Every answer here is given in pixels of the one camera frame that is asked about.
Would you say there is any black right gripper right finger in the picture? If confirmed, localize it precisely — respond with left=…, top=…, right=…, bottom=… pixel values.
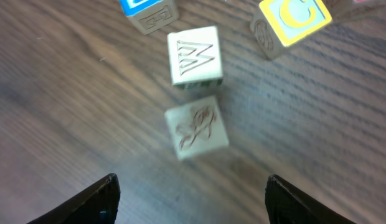
left=265, top=174, right=355, bottom=224

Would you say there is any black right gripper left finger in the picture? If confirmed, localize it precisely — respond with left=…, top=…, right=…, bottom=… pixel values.
left=28, top=173, right=121, bottom=224

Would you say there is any wooden block with fish drawing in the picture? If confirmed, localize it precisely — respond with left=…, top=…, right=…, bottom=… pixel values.
left=164, top=96, right=229, bottom=160

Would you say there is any wooden block with M outline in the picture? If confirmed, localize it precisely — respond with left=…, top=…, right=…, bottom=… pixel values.
left=167, top=26, right=224, bottom=90

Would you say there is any blue faced wooden letter block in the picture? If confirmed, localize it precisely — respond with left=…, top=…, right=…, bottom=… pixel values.
left=120, top=0, right=179, bottom=35

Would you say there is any yellow C wooden block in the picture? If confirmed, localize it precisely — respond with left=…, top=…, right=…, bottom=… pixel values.
left=250, top=0, right=332, bottom=60

